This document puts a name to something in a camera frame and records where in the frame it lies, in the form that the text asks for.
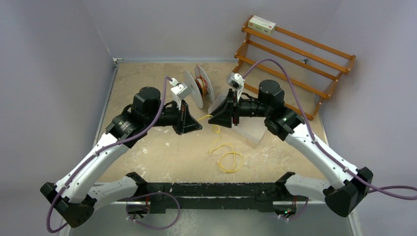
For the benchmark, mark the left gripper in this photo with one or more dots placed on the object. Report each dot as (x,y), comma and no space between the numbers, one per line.
(186,122)

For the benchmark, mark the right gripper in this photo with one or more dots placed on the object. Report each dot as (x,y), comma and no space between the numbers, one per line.
(229,109)

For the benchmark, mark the clear plastic divided tray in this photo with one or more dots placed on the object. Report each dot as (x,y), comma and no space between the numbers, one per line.
(252,129)

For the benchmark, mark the white perforated cable spool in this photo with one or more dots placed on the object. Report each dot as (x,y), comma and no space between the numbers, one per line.
(200,85)

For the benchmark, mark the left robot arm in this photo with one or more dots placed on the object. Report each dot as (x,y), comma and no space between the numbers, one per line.
(75,197)

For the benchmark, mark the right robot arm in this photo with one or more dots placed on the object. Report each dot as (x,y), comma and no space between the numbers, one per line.
(345,185)

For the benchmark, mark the wooden shelf rack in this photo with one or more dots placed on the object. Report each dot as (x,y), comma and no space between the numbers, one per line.
(249,29)

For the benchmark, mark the white green box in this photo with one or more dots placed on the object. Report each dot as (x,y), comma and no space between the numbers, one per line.
(261,25)

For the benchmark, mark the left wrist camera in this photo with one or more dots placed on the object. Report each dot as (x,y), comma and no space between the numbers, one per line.
(179,91)

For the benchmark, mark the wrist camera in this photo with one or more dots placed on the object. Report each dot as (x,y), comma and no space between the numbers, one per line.
(179,91)
(236,81)

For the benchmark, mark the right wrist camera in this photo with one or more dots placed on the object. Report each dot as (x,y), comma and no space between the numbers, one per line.
(236,81)

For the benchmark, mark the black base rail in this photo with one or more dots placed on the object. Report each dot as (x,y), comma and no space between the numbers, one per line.
(261,196)

